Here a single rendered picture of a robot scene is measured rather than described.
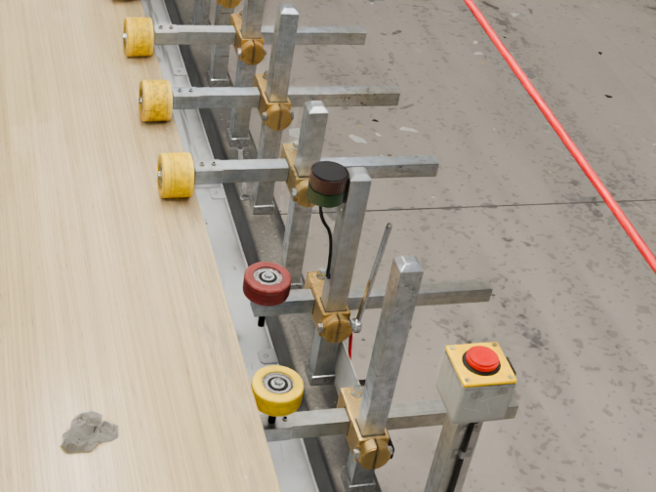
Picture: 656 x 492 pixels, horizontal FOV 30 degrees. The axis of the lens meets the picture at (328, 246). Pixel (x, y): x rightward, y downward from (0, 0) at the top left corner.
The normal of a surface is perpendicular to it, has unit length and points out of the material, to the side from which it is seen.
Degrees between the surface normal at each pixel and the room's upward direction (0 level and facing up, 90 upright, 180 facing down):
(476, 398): 90
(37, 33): 0
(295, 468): 0
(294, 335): 0
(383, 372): 90
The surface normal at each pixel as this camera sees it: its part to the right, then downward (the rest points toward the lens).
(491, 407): 0.25, 0.62
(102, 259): 0.15, -0.78
